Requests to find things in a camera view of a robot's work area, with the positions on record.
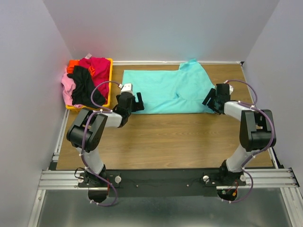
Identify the turquoise t shirt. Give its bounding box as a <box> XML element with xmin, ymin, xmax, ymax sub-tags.
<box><xmin>123</xmin><ymin>60</ymin><xmax>214</xmax><ymax>114</ymax></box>

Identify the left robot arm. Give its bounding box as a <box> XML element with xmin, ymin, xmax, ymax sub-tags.
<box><xmin>66</xmin><ymin>92</ymin><xmax>144</xmax><ymax>187</ymax></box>

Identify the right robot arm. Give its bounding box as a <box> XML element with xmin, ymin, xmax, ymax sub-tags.
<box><xmin>202</xmin><ymin>82</ymin><xmax>276</xmax><ymax>186</ymax></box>

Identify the magenta t shirt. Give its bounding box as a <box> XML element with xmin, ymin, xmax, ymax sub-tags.
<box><xmin>80</xmin><ymin>57</ymin><xmax>111</xmax><ymax>87</ymax></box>

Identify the black t shirt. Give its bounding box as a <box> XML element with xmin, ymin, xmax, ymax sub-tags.
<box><xmin>67</xmin><ymin>66</ymin><xmax>106</xmax><ymax>109</ymax></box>

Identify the yellow plastic bin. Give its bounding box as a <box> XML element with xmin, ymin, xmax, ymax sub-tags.
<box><xmin>61</xmin><ymin>57</ymin><xmax>112</xmax><ymax>111</ymax></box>

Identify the pink t shirt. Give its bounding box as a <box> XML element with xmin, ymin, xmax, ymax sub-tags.
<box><xmin>61</xmin><ymin>67</ymin><xmax>83</xmax><ymax>108</ymax></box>

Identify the orange t shirt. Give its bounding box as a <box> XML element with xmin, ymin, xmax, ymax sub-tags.
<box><xmin>66</xmin><ymin>60</ymin><xmax>95</xmax><ymax>77</ymax></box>

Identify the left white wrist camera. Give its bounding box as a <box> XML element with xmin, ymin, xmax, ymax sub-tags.
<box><xmin>118</xmin><ymin>83</ymin><xmax>133</xmax><ymax>94</ymax></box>

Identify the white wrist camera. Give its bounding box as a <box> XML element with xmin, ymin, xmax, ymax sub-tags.
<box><xmin>224</xmin><ymin>80</ymin><xmax>234</xmax><ymax>95</ymax></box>
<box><xmin>118</xmin><ymin>83</ymin><xmax>133</xmax><ymax>94</ymax></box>

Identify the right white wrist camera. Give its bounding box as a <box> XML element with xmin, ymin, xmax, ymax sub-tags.
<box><xmin>224</xmin><ymin>80</ymin><xmax>234</xmax><ymax>95</ymax></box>

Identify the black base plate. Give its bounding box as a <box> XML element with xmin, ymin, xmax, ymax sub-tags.
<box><xmin>74</xmin><ymin>168</ymin><xmax>246</xmax><ymax>198</ymax></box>

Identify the aluminium frame rail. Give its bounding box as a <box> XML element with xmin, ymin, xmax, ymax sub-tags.
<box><xmin>29</xmin><ymin>114</ymin><xmax>303</xmax><ymax>227</ymax></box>

